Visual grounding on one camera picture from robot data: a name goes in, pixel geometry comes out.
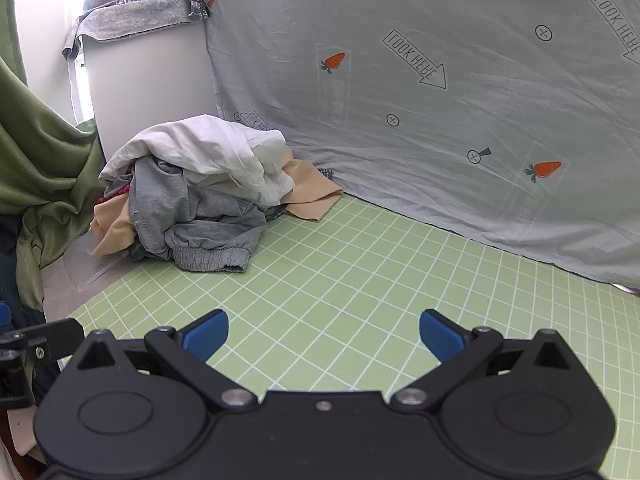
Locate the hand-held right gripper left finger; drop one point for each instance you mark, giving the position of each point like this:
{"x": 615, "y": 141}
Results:
{"x": 207, "y": 335}

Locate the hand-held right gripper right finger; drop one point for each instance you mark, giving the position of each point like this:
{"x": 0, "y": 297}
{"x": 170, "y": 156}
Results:
{"x": 442, "y": 336}

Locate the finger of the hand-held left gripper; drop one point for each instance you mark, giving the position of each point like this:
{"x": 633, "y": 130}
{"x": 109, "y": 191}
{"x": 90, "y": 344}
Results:
{"x": 52, "y": 336}

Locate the white shirt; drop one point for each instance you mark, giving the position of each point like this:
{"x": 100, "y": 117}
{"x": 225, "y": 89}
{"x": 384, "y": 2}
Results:
{"x": 200, "y": 145}

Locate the pile of mixed clothes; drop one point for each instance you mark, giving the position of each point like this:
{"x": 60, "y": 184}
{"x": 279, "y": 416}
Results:
{"x": 310, "y": 195}

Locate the dark blue cloth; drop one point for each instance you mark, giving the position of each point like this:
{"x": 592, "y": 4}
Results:
{"x": 10, "y": 260}

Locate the dark grey garment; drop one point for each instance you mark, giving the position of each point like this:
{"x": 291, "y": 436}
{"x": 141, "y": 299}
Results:
{"x": 145, "y": 255}

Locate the green grid mat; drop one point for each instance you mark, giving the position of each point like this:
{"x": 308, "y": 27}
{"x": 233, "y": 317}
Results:
{"x": 350, "y": 285}

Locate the grey sweatpants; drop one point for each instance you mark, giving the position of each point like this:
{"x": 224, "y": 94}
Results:
{"x": 210, "y": 220}

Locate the red garment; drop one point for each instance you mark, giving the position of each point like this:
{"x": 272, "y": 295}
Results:
{"x": 117, "y": 191}

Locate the green curtain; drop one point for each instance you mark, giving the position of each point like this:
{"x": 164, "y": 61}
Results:
{"x": 45, "y": 170}

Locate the grey carrot print bedsheet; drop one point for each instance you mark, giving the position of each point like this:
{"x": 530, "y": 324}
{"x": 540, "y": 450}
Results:
{"x": 400, "y": 160}

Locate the white cabinet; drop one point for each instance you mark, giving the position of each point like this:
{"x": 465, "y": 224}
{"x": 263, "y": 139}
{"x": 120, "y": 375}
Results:
{"x": 150, "y": 85}

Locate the grey patterned cloth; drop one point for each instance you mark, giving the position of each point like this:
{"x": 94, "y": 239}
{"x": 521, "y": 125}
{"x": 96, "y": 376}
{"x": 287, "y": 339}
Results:
{"x": 135, "y": 15}

